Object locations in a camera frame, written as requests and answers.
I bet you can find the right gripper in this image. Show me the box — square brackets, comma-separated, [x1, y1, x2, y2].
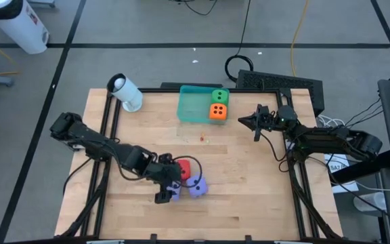
[238, 104, 279, 143]

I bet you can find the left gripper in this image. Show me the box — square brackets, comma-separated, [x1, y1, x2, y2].
[146, 152, 183, 205]

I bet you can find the purple foam die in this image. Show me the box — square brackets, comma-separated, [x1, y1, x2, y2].
[186, 174, 209, 199]
[166, 181, 183, 202]

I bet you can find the orange foam die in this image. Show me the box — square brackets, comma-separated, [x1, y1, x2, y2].
[209, 102, 229, 121]

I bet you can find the red foam die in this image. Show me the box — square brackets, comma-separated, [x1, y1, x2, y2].
[175, 159, 192, 182]

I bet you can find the green foam die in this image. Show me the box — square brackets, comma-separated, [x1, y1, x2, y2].
[211, 88, 230, 105]

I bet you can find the black perforated computer case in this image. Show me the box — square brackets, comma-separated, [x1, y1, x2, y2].
[236, 69, 326, 118]

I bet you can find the teal translucent plastic bin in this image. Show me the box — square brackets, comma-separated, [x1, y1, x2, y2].
[176, 84, 231, 125]

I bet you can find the black flat box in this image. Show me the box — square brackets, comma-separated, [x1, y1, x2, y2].
[160, 81, 224, 90]

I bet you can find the white paper label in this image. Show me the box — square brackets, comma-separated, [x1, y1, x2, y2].
[323, 152, 360, 195]

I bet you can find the black desk bar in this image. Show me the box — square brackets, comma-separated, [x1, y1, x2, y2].
[329, 150, 390, 184]

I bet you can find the white cup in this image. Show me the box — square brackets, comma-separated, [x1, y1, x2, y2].
[353, 191, 388, 214]

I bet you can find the white trash bin black liner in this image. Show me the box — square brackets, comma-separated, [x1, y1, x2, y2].
[0, 0, 51, 56]

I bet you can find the grey cart base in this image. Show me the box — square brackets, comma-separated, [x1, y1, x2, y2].
[28, 0, 56, 9]

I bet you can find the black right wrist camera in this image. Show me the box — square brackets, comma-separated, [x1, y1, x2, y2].
[259, 107, 274, 127]

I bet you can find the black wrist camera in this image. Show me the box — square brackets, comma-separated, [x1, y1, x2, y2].
[157, 152, 175, 167]
[259, 107, 274, 127]

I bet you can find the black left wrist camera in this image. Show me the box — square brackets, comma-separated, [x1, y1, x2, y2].
[157, 152, 175, 167]

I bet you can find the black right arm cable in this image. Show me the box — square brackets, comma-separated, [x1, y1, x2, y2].
[259, 131, 293, 174]

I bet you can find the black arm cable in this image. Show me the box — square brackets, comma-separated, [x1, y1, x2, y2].
[112, 137, 204, 186]
[259, 131, 293, 174]

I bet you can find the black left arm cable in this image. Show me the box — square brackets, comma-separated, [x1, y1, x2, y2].
[112, 137, 204, 186]

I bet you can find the black power cable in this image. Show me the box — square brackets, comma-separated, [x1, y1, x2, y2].
[224, 0, 254, 83]

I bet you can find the yellow power cord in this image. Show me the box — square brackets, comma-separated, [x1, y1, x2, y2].
[289, 0, 310, 77]

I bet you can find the white cable bundle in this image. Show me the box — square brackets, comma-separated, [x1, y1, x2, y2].
[316, 114, 347, 131]

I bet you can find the black aluminium table frame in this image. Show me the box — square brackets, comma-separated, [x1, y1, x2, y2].
[59, 87, 343, 240]

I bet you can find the white cylindrical camera on stand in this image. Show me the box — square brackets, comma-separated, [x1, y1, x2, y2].
[106, 73, 144, 113]

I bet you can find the black floor cable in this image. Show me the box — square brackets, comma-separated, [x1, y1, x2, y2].
[173, 0, 219, 16]

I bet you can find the yellow floor cable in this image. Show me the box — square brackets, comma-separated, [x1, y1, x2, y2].
[0, 28, 22, 76]

